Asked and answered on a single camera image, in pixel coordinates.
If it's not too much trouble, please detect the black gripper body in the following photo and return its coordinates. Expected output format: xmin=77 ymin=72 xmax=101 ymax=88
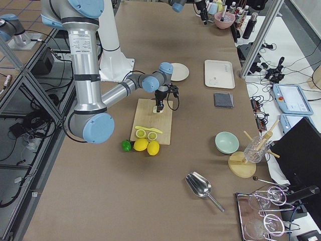
xmin=195 ymin=0 xmax=208 ymax=18
xmin=154 ymin=90 xmax=169 ymax=106

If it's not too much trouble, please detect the white steamed bun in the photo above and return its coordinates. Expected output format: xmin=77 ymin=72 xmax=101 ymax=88
xmin=152 ymin=106 xmax=163 ymax=113

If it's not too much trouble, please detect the cream round plate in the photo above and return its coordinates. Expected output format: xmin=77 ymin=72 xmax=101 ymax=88
xmin=171 ymin=63 xmax=190 ymax=82

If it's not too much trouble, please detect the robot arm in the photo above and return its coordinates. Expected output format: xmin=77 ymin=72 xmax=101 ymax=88
xmin=41 ymin=1 xmax=173 ymax=144
xmin=162 ymin=0 xmax=208 ymax=21

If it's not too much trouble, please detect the cream rabbit tray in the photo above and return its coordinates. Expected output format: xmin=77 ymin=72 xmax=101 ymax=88
xmin=204 ymin=60 xmax=235 ymax=89

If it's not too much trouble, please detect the dark framed tray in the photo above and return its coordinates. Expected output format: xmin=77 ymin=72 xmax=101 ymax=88
xmin=235 ymin=193 xmax=253 ymax=240

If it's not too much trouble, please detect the light blue cup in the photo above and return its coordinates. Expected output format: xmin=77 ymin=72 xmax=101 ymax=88
xmin=208 ymin=2 xmax=218 ymax=15

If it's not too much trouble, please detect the bamboo cutting board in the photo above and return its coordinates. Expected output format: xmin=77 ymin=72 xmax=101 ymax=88
xmin=130 ymin=98 xmax=173 ymax=145

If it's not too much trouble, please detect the yellow cup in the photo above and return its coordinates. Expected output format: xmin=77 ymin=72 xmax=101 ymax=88
xmin=216 ymin=0 xmax=223 ymax=12

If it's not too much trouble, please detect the yellow plastic knife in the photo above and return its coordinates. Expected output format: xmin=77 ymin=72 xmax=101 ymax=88
xmin=134 ymin=126 xmax=163 ymax=134

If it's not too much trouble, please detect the lemon half lower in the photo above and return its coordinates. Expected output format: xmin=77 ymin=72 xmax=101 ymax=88
xmin=147 ymin=132 xmax=158 ymax=141

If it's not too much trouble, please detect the lemon half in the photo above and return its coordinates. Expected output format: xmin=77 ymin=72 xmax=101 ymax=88
xmin=147 ymin=132 xmax=158 ymax=141
xmin=135 ymin=129 xmax=146 ymax=139

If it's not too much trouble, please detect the pink bowl with ice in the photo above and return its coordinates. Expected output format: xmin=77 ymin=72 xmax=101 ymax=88
xmin=214 ymin=12 xmax=235 ymax=30

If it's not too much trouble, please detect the lemon half upper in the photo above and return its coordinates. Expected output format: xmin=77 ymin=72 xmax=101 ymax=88
xmin=135 ymin=129 xmax=146 ymax=139

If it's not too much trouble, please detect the whole lemon upper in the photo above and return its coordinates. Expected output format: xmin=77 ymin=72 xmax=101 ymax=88
xmin=133 ymin=139 xmax=149 ymax=152

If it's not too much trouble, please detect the whole lemon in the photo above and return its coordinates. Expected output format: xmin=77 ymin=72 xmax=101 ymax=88
xmin=147 ymin=141 xmax=160 ymax=156
xmin=133 ymin=139 xmax=149 ymax=152

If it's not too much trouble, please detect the whole lemon lower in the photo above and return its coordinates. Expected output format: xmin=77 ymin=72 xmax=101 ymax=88
xmin=147 ymin=141 xmax=160 ymax=156

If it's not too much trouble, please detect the green lime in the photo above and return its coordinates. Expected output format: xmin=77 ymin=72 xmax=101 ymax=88
xmin=121 ymin=140 xmax=132 ymax=152

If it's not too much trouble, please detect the black thermos bottle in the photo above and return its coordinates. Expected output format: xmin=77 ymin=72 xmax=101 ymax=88
xmin=242 ymin=13 xmax=258 ymax=39

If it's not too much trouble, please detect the folded grey cloth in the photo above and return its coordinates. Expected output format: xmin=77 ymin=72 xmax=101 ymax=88
xmin=214 ymin=92 xmax=234 ymax=108

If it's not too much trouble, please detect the light green bowl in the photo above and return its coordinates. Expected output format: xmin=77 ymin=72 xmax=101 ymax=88
xmin=215 ymin=132 xmax=239 ymax=154

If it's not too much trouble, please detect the metal scoop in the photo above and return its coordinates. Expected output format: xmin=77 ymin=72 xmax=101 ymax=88
xmin=185 ymin=171 xmax=225 ymax=212

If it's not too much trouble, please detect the wooden mug tree stand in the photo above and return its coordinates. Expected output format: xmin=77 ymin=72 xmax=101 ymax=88
xmin=228 ymin=119 xmax=280 ymax=178

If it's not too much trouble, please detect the crystal glass on stand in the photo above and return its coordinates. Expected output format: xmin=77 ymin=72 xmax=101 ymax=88
xmin=244 ymin=136 xmax=271 ymax=163

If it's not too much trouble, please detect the teach pendant rear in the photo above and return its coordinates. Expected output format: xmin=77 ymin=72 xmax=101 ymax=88
xmin=279 ymin=113 xmax=303 ymax=134

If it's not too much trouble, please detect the teach pendant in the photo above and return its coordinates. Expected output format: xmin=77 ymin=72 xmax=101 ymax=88
xmin=272 ymin=84 xmax=313 ymax=115
xmin=279 ymin=113 xmax=303 ymax=134

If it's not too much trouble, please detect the teach pendant front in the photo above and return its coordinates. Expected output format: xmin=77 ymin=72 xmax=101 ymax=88
xmin=272 ymin=84 xmax=313 ymax=115

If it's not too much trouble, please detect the upside-down wine glass upper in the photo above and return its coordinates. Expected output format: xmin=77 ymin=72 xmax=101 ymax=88
xmin=248 ymin=186 xmax=286 ymax=211

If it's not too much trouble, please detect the upside-down wine glass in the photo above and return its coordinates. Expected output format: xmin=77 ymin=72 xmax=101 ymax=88
xmin=245 ymin=214 xmax=285 ymax=240
xmin=248 ymin=186 xmax=286 ymax=211

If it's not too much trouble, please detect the black monitor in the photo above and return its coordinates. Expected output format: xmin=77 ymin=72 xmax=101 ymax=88
xmin=271 ymin=117 xmax=320 ymax=187

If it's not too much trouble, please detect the upside-down wine glass lower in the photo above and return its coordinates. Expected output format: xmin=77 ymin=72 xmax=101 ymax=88
xmin=245 ymin=214 xmax=285 ymax=240

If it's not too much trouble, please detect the aluminium frame post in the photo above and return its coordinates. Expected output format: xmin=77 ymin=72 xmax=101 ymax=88
xmin=240 ymin=0 xmax=284 ymax=79

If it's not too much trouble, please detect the wire glass rack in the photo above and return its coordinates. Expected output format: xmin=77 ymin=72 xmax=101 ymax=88
xmin=244 ymin=185 xmax=300 ymax=240

